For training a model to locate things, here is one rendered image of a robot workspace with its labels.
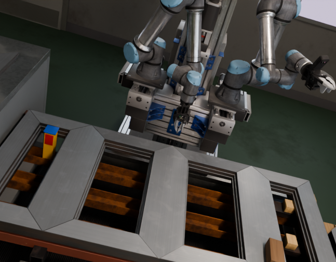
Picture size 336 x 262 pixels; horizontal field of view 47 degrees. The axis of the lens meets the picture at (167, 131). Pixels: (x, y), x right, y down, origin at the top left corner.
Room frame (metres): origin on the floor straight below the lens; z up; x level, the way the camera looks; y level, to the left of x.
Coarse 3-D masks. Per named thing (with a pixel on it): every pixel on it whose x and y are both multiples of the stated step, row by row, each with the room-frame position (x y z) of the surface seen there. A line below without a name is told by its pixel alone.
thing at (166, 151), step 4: (164, 148) 1.67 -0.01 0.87; (168, 148) 1.68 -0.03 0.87; (160, 152) 1.62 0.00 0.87; (164, 152) 1.63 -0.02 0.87; (168, 152) 1.64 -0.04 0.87; (172, 152) 1.65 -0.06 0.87; (176, 152) 1.66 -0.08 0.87; (180, 152) 1.67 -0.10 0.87; (176, 156) 1.63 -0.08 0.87; (180, 156) 1.64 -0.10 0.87; (184, 156) 1.65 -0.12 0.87
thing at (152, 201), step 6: (150, 198) 1.27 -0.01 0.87; (156, 198) 1.29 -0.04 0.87; (162, 198) 1.30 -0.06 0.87; (150, 204) 1.24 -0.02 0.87; (156, 204) 1.25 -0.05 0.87; (162, 204) 1.26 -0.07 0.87; (168, 204) 1.27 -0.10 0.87; (174, 204) 1.28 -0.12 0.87; (180, 204) 1.29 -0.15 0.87; (162, 210) 1.22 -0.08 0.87; (168, 210) 1.24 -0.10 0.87; (174, 210) 1.25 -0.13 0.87; (180, 210) 1.26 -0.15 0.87
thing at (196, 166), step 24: (120, 144) 1.60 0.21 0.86; (48, 168) 1.30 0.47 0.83; (96, 168) 1.40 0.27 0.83; (192, 168) 1.62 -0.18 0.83; (216, 168) 1.64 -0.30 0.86; (0, 192) 1.09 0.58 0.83; (144, 192) 1.34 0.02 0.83; (288, 192) 1.66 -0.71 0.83; (240, 216) 1.34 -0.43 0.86; (48, 240) 0.94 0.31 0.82; (72, 240) 0.95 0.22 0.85; (240, 240) 1.21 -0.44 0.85; (312, 240) 1.32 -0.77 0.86
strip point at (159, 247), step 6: (144, 240) 1.04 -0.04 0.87; (150, 240) 1.05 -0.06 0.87; (156, 240) 1.05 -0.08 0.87; (162, 240) 1.06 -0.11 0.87; (150, 246) 1.02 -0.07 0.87; (156, 246) 1.03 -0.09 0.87; (162, 246) 1.03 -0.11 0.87; (168, 246) 1.04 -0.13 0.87; (174, 246) 1.05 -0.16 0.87; (156, 252) 1.00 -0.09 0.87; (162, 252) 1.01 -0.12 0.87; (168, 252) 1.02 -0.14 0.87
